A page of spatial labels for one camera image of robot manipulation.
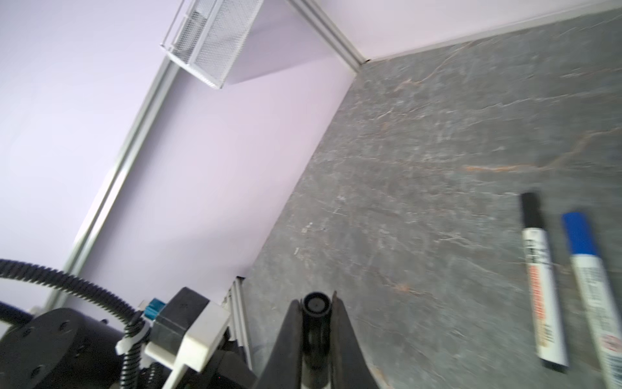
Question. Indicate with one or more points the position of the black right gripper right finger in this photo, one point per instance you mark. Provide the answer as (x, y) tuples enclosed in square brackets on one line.
[(348, 367)]

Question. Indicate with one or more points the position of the blue whiteboard marker pen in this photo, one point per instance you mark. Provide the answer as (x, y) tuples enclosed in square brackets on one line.
[(593, 284)]

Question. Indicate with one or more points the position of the aluminium frame rail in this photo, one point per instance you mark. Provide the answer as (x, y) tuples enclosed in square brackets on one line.
[(396, 185)]

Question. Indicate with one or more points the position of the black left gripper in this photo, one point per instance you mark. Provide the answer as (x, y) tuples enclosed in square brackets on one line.
[(227, 368)]

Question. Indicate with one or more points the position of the small white mesh basket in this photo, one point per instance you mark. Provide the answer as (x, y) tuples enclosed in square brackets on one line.
[(206, 37)]

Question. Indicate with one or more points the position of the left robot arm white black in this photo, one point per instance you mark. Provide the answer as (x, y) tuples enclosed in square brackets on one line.
[(66, 349)]

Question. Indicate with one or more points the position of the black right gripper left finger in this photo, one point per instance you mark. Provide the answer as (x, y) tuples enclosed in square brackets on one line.
[(283, 369)]

